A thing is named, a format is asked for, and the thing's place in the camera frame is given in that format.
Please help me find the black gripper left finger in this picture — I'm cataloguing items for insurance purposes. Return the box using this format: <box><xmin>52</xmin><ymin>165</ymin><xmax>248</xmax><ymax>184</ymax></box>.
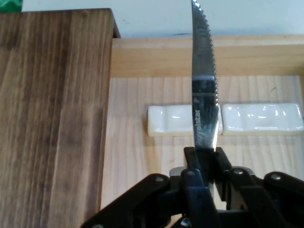
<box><xmin>80</xmin><ymin>146</ymin><xmax>218</xmax><ymax>228</ymax></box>

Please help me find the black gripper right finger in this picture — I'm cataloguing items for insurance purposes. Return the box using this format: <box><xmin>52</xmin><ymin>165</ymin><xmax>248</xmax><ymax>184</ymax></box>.
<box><xmin>212</xmin><ymin>146</ymin><xmax>304</xmax><ymax>228</ymax></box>

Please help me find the serrated silver table knife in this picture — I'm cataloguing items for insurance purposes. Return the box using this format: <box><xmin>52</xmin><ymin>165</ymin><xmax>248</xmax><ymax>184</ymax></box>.
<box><xmin>190</xmin><ymin>0</ymin><xmax>220</xmax><ymax>188</ymax></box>

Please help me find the light wooden drawer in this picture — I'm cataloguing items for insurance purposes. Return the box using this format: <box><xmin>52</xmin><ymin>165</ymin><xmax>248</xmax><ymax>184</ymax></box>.
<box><xmin>101</xmin><ymin>34</ymin><xmax>304</xmax><ymax>228</ymax></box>

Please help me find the white ceramic cutlery rest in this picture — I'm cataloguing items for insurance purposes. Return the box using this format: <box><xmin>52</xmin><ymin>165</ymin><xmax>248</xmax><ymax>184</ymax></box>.
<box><xmin>221</xmin><ymin>102</ymin><xmax>304</xmax><ymax>137</ymax></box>
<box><xmin>147</xmin><ymin>104</ymin><xmax>224</xmax><ymax>138</ymax></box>

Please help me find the dark wooden board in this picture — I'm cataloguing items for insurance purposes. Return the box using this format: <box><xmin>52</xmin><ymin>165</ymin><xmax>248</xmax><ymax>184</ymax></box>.
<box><xmin>0</xmin><ymin>8</ymin><xmax>121</xmax><ymax>228</ymax></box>

